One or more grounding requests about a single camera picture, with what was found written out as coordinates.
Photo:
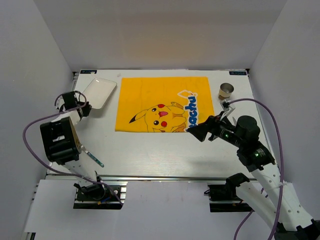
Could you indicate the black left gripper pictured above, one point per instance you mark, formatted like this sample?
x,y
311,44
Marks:
x,y
87,108

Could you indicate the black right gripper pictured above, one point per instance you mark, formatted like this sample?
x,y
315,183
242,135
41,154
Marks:
x,y
211,125

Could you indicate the white rectangular plate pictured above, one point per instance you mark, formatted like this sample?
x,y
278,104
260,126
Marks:
x,y
98,92

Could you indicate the metal cup with paper sleeve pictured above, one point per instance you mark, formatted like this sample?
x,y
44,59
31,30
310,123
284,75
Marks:
x,y
225,91

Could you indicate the yellow Pikachu cloth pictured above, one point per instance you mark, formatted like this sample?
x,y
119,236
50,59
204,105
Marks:
x,y
163,104

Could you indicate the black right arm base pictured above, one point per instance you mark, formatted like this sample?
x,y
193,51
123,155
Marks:
x,y
222,200

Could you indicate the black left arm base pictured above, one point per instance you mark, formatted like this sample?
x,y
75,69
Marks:
x,y
97,197

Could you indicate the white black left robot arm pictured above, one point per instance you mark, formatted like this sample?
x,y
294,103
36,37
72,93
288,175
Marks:
x,y
60,139

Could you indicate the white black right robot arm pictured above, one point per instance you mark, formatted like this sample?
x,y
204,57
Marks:
x,y
280,208

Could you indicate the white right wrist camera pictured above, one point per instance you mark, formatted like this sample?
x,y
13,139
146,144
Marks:
x,y
227,108

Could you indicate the teal handled cutlery piece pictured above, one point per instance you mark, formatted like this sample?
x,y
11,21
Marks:
x,y
90,155

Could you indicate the aluminium table frame rail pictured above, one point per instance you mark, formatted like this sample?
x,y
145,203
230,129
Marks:
x,y
162,155

